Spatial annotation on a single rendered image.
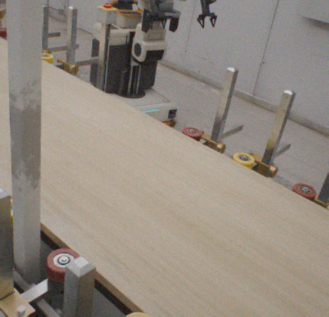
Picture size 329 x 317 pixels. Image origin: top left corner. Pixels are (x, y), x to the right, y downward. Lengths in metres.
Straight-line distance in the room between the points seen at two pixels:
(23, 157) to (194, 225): 0.52
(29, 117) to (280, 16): 3.81
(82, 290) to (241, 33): 4.21
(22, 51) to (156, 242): 0.58
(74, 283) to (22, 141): 0.35
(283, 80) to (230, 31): 0.81
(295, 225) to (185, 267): 0.41
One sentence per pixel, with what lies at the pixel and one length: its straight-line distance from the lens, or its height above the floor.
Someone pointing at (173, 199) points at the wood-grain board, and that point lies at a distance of 1.28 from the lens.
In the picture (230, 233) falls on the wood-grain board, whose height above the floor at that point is 0.90.
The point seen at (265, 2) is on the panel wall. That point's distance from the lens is 4.59.
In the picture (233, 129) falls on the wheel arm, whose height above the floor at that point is 0.83.
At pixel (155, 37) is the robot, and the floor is 0.83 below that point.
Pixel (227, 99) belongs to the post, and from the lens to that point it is 1.71.
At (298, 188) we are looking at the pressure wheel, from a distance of 1.51.
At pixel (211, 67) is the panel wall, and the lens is 4.99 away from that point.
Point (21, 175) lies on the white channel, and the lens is 0.97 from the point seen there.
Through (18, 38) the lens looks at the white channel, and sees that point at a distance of 0.84.
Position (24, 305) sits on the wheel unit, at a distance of 1.01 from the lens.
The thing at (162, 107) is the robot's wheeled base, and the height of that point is 0.26.
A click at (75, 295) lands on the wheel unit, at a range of 0.72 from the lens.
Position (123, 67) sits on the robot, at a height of 0.51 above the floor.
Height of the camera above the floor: 1.64
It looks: 29 degrees down
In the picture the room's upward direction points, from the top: 10 degrees clockwise
